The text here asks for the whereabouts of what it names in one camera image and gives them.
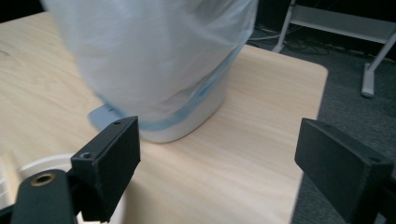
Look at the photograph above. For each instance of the white pedal trash bin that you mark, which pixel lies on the white pedal trash bin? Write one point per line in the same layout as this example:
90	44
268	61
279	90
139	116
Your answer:
199	119

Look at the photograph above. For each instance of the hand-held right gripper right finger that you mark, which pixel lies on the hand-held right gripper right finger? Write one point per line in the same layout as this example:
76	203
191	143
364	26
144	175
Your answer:
339	168

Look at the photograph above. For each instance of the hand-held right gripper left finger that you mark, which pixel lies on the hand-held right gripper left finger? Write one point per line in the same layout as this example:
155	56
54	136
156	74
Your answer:
107	168

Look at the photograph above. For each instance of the white metal stand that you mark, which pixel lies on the white metal stand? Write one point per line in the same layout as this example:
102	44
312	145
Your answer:
342	26

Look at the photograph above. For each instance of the translucent white trash bag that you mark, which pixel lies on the translucent white trash bag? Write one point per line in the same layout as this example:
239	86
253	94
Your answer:
155	56

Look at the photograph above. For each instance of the white bowl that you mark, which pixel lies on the white bowl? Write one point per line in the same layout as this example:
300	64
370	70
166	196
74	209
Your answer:
37	165

